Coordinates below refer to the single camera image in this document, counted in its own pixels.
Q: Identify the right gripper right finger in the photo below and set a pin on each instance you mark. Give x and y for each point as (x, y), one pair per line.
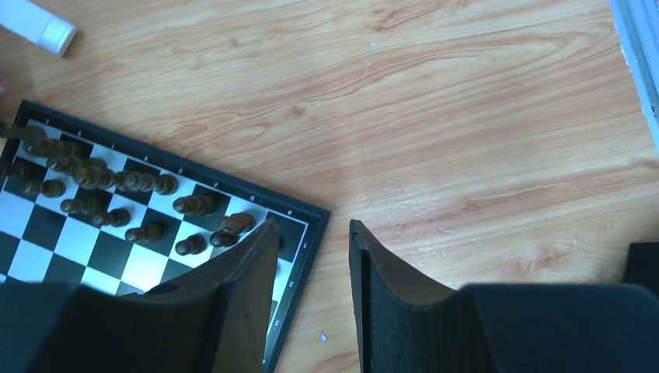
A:
(408, 322)

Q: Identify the dark queen piece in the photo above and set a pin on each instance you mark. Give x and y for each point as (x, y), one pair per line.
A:
(133, 181)

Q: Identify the dark bishop piece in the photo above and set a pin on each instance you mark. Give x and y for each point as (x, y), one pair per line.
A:
(195, 205)

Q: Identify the dark knight piece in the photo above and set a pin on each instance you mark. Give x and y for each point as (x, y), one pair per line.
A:
(236, 224)

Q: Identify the black white chess board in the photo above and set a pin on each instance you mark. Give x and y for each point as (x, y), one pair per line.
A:
(40, 242)

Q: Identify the white metal clothes rack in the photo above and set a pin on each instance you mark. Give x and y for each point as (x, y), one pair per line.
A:
(37, 25)

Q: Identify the dark pawn piece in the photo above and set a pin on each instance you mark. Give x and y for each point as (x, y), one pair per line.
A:
(192, 245)

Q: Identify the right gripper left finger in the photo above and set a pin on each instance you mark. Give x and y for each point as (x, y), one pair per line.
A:
(213, 318)

